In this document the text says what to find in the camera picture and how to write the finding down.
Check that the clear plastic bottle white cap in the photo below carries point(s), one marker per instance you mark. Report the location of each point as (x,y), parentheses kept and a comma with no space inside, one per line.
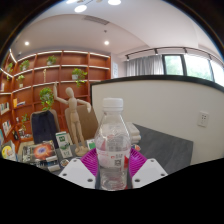
(112,140)

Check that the dark office chair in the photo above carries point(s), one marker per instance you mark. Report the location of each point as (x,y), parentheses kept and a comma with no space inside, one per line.
(44,128)

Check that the white wall socket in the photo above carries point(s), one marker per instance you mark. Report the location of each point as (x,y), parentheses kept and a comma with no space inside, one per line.
(203,119)

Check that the ceiling light cluster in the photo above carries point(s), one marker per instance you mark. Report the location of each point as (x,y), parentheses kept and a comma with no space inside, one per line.
(80,8)

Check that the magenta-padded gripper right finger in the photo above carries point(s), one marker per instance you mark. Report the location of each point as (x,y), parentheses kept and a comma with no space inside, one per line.
(149,173)

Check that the wooden artist mannequin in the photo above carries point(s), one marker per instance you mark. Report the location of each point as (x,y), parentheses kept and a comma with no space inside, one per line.
(74,120)

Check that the dark book with orange swirl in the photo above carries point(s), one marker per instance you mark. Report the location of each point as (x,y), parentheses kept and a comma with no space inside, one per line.
(40,151)

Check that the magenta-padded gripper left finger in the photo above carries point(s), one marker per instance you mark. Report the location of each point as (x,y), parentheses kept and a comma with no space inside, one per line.
(76,173)

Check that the wooden shelf unit with books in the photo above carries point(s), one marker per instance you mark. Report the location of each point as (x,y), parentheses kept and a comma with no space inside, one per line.
(33,73)

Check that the dark book stack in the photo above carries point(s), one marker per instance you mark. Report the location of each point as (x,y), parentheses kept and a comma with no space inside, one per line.
(50,164)

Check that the black framed window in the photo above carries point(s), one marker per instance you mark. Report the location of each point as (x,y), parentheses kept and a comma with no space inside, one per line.
(196,66)

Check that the grey curtain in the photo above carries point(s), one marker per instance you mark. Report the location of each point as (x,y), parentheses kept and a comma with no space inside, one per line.
(144,66)

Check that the small green white box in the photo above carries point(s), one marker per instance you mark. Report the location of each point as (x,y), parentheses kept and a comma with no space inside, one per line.
(91,144)

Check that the round recessed ceiling light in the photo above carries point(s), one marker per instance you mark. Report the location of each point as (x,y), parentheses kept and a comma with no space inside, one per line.
(106,42)
(26,43)

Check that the tall green white carton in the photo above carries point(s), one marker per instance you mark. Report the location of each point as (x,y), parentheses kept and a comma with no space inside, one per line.
(63,143)

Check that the small round badge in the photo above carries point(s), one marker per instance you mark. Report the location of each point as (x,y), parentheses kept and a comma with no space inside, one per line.
(64,162)

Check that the tan chair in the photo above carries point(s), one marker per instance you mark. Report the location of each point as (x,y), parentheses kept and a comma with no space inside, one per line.
(89,123)

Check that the white stacked boxes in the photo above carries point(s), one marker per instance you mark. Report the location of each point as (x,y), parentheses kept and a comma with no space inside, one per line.
(134,133)

